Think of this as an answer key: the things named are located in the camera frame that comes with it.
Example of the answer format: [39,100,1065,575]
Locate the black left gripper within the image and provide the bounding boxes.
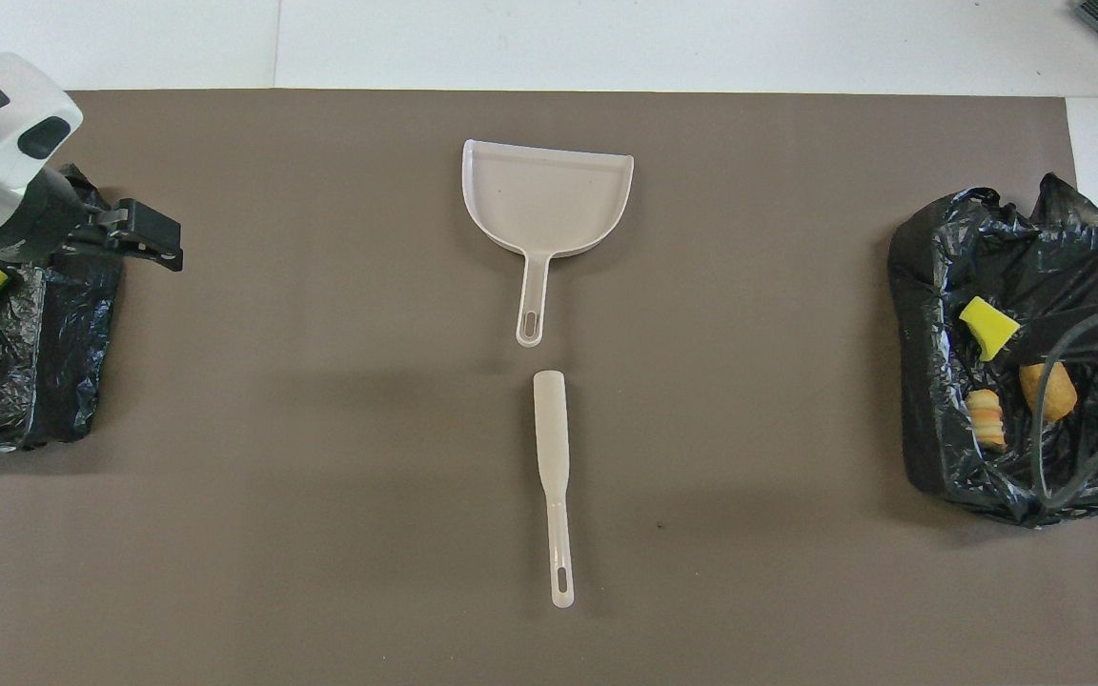
[0,167,184,273]

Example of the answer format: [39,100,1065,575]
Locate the brown toy bread roll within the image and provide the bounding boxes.
[1019,360,1080,424]

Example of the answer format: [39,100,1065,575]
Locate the green and yellow sponge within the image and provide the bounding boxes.
[958,295,1023,363]

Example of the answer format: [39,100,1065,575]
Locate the pale yellow toy pastry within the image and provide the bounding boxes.
[966,389,1008,452]

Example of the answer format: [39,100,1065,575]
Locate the beige plastic dustpan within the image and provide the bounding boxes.
[461,139,635,348]

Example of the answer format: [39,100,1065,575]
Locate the beige brush black bristles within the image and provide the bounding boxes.
[533,371,576,609]

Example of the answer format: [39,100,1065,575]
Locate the open black bag-lined bin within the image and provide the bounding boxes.
[887,173,1098,528]

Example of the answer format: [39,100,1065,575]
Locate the taut black bag-lined bin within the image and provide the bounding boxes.
[0,164,123,454]

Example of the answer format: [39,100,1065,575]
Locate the brown table mat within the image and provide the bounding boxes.
[0,91,1098,686]

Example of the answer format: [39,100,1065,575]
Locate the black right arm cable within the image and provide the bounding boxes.
[1029,303,1098,508]

